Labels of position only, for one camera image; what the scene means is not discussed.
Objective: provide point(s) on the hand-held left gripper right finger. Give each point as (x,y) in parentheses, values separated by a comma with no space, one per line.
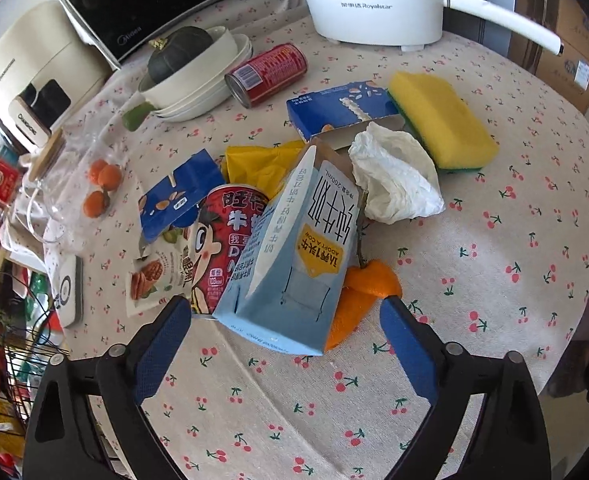
(409,345)

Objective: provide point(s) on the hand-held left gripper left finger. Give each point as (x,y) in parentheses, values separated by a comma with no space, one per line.
(162,345)

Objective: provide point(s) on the nut snack packet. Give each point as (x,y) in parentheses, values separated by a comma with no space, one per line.
(149,275)

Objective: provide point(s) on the light blue milk carton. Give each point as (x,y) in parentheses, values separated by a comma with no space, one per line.
(294,240)

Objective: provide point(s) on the blue biscuit box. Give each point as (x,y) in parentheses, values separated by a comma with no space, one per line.
(334,107)

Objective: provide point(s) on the orange peel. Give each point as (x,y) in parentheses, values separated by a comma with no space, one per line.
(369,280)

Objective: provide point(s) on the flat white device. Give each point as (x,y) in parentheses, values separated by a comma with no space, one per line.
(69,290)

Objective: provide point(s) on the red cartoon milk can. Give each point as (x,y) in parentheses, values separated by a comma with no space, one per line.
(219,245)

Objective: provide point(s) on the cherry print tablecloth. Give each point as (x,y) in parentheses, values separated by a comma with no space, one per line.
(474,240)

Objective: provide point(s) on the torn blue box piece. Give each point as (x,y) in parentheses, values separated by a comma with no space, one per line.
(174,195)

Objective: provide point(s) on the small orange kumquat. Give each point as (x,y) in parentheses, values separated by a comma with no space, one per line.
(96,203)
(109,176)
(94,171)

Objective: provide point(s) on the crumpled white tissue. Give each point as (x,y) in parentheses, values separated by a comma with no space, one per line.
(394,175)

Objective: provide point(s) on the glass teapot wooden lid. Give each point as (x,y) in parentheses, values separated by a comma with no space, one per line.
(57,185)

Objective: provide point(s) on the yellow plastic bag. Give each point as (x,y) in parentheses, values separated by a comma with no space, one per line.
(254,165)

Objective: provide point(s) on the red label jar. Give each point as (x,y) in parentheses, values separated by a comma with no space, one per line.
(2,179)

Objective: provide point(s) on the yellow green sponge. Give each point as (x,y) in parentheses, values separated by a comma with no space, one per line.
(439,115)

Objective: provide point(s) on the stack of white plates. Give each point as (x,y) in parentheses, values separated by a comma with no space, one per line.
(224,95)

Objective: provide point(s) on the dark green pumpkin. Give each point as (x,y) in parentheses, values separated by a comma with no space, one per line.
(177,52)

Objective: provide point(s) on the red drink can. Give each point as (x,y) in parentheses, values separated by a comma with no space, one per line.
(269,72)

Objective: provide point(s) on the cream air fryer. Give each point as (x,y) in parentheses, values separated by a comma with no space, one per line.
(39,55)

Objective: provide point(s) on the white electric cooking pot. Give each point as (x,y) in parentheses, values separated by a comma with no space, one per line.
(369,0)

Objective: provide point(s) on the cardboard box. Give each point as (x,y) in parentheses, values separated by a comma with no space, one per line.
(569,35)

